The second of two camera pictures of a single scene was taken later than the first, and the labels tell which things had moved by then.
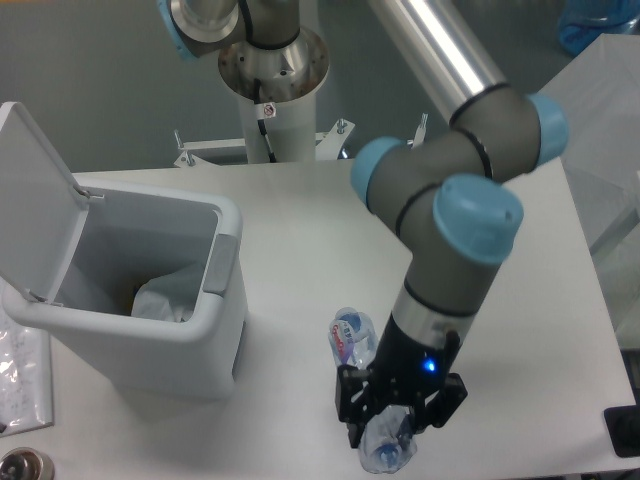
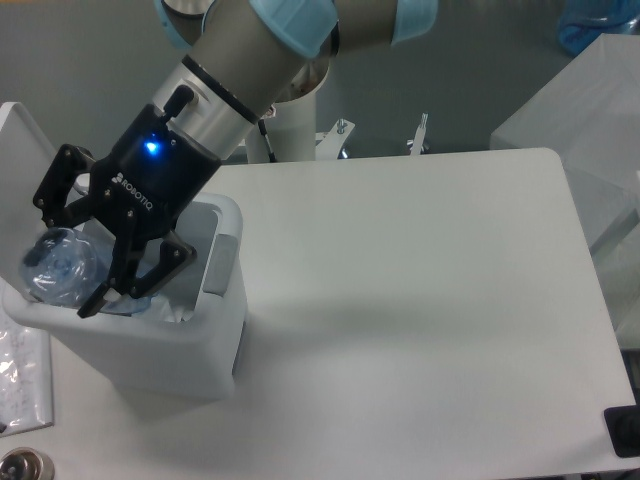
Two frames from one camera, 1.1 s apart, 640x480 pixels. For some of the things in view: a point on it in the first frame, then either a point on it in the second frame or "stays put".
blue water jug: x=581 y=22 stays put
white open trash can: x=147 y=281 stays put
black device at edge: x=623 y=428 stays put
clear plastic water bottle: x=386 y=440 -> x=71 y=271
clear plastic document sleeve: x=26 y=386 stays put
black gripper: x=407 y=372 -> x=142 y=185
